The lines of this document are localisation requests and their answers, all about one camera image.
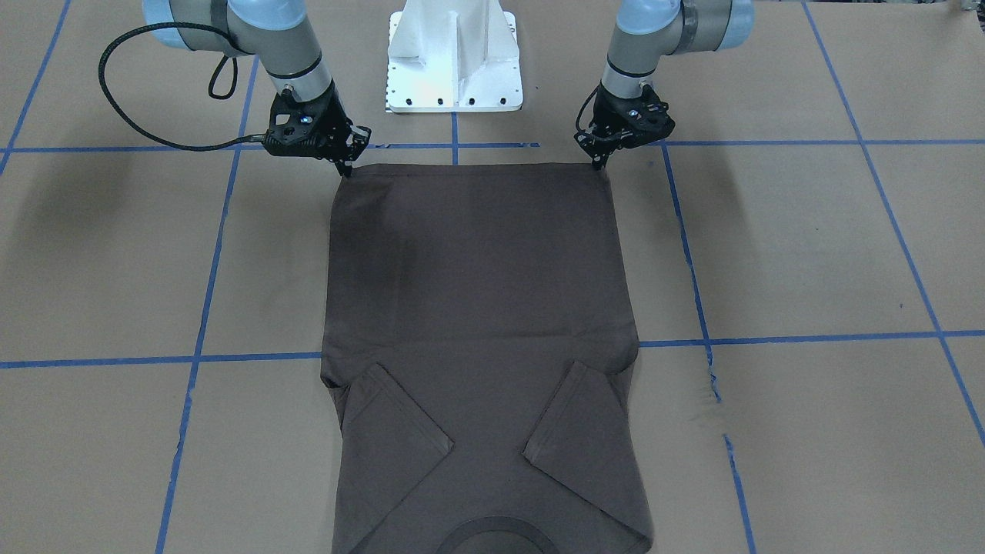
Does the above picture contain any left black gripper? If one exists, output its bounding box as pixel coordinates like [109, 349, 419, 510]
[574, 83, 676, 171]

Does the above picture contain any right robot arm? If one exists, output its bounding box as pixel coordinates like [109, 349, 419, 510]
[143, 1, 372, 178]

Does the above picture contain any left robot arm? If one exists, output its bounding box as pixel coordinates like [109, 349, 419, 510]
[574, 1, 754, 171]

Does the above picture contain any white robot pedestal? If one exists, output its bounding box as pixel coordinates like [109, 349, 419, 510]
[385, 1, 524, 113]

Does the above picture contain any brown t-shirt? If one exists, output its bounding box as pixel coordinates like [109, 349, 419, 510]
[322, 162, 654, 553]

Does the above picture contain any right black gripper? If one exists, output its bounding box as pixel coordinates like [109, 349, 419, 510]
[263, 83, 372, 178]

